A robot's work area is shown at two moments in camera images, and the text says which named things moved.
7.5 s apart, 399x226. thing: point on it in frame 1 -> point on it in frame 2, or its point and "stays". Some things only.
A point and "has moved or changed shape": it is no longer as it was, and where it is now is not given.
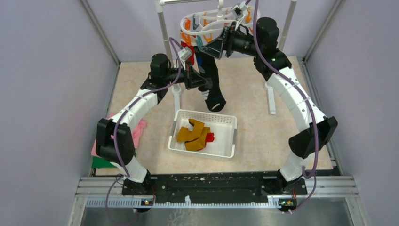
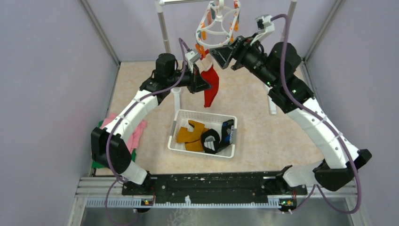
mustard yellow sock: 198,143 stays
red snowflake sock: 191,60 -> 210,75
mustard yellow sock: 185,135 stays
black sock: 211,95 -> 210,138
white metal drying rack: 176,90 stays
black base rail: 215,184 stays
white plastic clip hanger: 207,22 has moved or changed shape
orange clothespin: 185,37 -> 201,49
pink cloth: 137,132 stays
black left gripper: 192,78 stays
